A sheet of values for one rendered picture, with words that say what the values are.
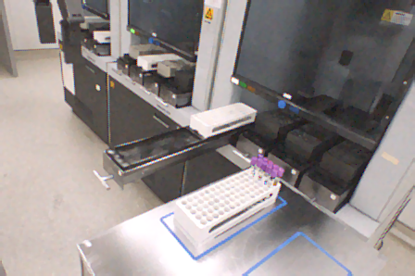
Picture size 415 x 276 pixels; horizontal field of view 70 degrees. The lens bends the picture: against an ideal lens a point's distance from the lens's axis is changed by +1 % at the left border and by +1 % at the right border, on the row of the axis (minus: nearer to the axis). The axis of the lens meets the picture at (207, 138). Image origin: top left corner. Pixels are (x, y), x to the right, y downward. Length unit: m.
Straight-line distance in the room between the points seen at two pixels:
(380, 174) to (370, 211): 0.14
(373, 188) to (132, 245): 0.76
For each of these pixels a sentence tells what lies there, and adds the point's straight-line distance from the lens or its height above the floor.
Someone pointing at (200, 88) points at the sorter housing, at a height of 0.85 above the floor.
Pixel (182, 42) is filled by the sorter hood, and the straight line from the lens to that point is 1.51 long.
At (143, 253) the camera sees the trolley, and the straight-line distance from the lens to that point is 0.71.
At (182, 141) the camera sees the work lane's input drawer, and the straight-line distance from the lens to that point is 1.10.
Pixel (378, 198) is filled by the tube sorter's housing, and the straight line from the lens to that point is 1.11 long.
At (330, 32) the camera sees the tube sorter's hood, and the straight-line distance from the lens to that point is 1.04.
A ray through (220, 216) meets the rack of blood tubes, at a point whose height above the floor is 0.88.
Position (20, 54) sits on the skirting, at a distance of 4.51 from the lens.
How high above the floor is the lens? 1.38
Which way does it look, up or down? 30 degrees down
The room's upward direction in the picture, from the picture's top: 10 degrees clockwise
